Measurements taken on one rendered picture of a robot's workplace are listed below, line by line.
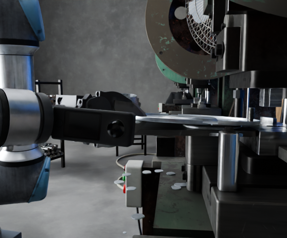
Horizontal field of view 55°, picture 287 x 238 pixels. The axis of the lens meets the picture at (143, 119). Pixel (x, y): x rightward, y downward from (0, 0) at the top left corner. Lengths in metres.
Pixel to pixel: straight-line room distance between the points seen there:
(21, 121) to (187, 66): 1.64
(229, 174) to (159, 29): 1.61
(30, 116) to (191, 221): 0.30
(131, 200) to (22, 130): 0.57
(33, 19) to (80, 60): 6.92
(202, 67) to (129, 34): 5.59
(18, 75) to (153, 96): 6.58
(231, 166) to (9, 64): 0.54
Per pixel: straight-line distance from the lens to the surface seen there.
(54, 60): 7.88
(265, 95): 0.61
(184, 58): 1.93
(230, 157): 0.43
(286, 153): 0.52
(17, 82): 0.72
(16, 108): 0.36
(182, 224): 0.47
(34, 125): 0.37
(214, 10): 0.70
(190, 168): 0.57
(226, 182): 0.44
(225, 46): 0.57
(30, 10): 0.71
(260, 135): 0.56
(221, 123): 0.47
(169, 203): 0.54
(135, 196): 0.87
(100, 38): 7.54
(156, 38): 1.95
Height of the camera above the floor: 0.86
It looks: 6 degrees down
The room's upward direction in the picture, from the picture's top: straight up
